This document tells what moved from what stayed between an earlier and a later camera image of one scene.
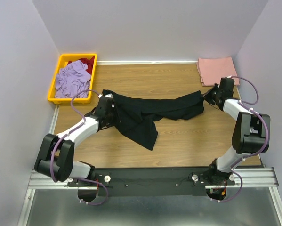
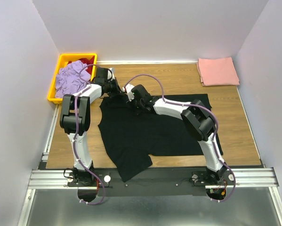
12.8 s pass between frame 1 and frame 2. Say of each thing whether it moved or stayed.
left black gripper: moved
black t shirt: moved
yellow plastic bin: stayed
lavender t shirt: stayed
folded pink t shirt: stayed
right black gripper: moved
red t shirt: stayed
